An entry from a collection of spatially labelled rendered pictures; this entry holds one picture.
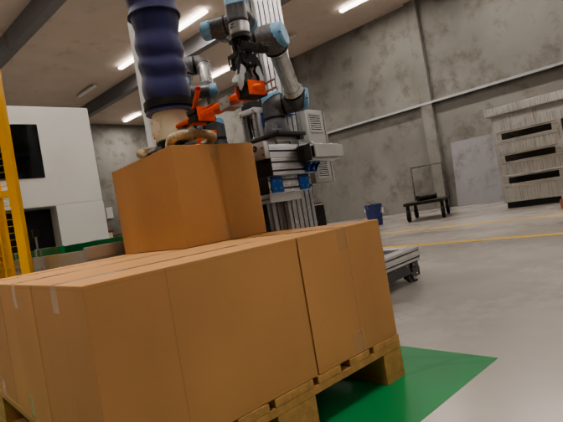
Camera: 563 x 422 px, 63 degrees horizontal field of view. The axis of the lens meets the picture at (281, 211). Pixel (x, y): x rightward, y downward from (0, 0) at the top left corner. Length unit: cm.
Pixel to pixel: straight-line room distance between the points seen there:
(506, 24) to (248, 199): 1117
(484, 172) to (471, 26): 362
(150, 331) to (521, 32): 1201
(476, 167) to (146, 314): 1156
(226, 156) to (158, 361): 108
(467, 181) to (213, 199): 1079
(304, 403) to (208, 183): 94
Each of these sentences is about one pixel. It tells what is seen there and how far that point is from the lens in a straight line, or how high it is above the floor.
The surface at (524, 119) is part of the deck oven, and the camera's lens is 904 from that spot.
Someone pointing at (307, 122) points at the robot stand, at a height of 114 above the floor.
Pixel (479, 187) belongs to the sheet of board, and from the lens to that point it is 1224.
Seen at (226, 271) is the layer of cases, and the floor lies 50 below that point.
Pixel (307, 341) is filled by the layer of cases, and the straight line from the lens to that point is 134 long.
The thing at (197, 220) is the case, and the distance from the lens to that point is 182.
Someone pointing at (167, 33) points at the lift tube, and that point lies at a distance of 224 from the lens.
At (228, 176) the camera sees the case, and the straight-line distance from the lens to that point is 193.
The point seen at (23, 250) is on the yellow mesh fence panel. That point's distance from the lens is 305.
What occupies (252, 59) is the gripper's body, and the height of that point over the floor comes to 119.
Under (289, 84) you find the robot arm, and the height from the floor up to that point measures 126.
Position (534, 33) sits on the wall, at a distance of 1251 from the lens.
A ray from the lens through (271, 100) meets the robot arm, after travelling 253.
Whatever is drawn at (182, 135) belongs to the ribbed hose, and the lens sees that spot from 198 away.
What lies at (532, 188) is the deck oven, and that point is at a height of 29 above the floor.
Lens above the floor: 62
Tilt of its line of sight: level
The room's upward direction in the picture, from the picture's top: 10 degrees counter-clockwise
